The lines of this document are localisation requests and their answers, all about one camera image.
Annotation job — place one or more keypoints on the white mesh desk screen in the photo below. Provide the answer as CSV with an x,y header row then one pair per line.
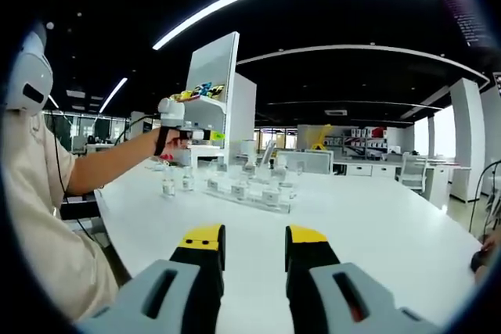
x,y
309,162

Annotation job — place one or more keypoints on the ceiling light strip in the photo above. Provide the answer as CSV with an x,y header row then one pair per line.
x,y
113,94
52,101

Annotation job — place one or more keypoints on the storage rack with boxes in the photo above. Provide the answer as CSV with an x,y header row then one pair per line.
x,y
368,134

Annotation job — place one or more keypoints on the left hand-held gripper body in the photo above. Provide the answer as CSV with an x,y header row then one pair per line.
x,y
171,109

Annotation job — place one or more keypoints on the yellow snack bag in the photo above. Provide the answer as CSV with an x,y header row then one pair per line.
x,y
183,95

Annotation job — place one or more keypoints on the person in beige shirt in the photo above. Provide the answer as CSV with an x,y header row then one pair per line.
x,y
39,232

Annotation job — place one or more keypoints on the white mesh office chair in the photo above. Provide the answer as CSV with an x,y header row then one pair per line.
x,y
413,171

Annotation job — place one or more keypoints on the ceiling air vent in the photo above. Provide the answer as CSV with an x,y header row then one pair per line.
x,y
336,112

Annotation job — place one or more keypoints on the dark blue snack bag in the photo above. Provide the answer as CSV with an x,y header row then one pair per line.
x,y
207,89

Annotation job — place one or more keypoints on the clear acrylic reagent rack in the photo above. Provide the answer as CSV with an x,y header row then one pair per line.
x,y
213,184

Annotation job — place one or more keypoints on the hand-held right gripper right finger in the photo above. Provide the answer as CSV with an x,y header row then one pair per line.
x,y
364,299

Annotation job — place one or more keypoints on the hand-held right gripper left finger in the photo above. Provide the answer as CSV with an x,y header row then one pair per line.
x,y
137,299

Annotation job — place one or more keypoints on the white worn device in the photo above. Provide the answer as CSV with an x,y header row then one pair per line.
x,y
27,68

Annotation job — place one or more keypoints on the white tilted device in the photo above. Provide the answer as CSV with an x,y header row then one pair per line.
x,y
268,152

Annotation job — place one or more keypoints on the white display shelf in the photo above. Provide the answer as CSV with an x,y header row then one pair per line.
x,y
213,60

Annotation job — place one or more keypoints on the person's left hand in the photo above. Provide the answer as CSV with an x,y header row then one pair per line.
x,y
172,146

